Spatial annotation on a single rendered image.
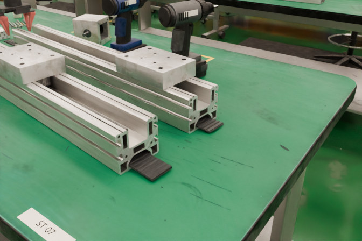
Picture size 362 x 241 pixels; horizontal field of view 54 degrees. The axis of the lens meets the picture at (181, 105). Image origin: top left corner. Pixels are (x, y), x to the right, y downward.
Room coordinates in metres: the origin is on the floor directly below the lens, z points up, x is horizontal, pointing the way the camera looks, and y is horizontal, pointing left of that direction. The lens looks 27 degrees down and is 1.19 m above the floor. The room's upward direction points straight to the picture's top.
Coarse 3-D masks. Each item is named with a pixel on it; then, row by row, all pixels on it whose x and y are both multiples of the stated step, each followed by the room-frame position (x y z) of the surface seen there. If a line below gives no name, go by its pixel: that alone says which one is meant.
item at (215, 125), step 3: (213, 123) 0.69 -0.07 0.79; (216, 123) 0.69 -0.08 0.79; (219, 123) 0.68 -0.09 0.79; (222, 123) 0.69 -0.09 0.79; (207, 126) 0.67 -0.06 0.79; (210, 126) 0.67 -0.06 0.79; (213, 126) 0.67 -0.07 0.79; (216, 126) 0.67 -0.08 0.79; (219, 126) 0.68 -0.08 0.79; (204, 129) 0.66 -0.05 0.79; (207, 129) 0.66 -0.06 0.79; (210, 129) 0.66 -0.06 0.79; (213, 129) 0.66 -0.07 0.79; (210, 132) 0.65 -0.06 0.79
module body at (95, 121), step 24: (0, 48) 0.99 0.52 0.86; (0, 72) 0.82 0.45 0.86; (24, 96) 0.74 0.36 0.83; (48, 96) 0.67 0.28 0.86; (72, 96) 0.74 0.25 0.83; (96, 96) 0.67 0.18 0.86; (48, 120) 0.68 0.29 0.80; (72, 120) 0.61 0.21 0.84; (96, 120) 0.57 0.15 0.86; (120, 120) 0.62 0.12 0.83; (144, 120) 0.57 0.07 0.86; (96, 144) 0.56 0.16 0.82; (120, 144) 0.52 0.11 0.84; (144, 144) 0.56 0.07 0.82; (120, 168) 0.52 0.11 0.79
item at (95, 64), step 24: (48, 48) 1.05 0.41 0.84; (72, 48) 0.98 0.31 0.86; (96, 48) 0.99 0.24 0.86; (72, 72) 0.95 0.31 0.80; (96, 72) 0.87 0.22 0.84; (120, 96) 0.81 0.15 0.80; (144, 96) 0.75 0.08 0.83; (168, 96) 0.70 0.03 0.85; (192, 96) 0.67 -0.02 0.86; (216, 96) 0.72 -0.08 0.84; (168, 120) 0.70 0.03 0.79; (192, 120) 0.66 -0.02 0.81
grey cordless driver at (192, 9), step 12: (192, 0) 0.99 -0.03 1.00; (204, 0) 1.01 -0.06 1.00; (168, 12) 0.91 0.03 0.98; (180, 12) 0.93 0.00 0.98; (192, 12) 0.95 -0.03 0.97; (204, 12) 0.98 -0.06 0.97; (168, 24) 0.92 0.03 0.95; (180, 24) 0.94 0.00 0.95; (192, 24) 0.96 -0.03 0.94; (180, 36) 0.94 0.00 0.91; (180, 48) 0.94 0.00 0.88; (204, 60) 0.98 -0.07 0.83; (204, 72) 0.97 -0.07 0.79
